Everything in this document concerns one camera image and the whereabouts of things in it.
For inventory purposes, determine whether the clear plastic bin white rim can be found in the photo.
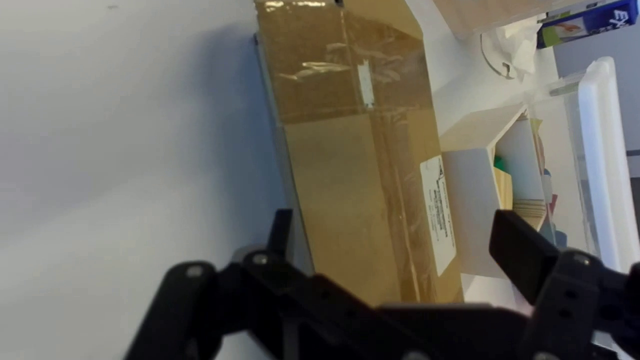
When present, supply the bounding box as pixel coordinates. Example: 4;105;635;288
524;56;640;351

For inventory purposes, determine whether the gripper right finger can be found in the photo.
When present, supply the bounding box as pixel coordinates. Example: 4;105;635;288
488;210;640;360

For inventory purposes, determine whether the large taped cardboard box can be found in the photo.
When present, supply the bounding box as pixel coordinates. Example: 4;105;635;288
253;0;467;307

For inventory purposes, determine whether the heap of coloured wooden pieces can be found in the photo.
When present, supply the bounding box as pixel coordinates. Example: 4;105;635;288
492;117;568;250

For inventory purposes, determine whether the crumpled white tissue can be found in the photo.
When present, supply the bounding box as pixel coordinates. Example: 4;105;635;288
481;17;545;82

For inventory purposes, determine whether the blue printed carton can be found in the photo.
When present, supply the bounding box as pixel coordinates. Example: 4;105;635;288
536;0;640;50

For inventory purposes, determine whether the small white box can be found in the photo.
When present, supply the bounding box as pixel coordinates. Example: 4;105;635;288
439;103;562;281

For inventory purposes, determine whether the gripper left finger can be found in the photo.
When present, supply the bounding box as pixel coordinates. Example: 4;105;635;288
124;209;417;360

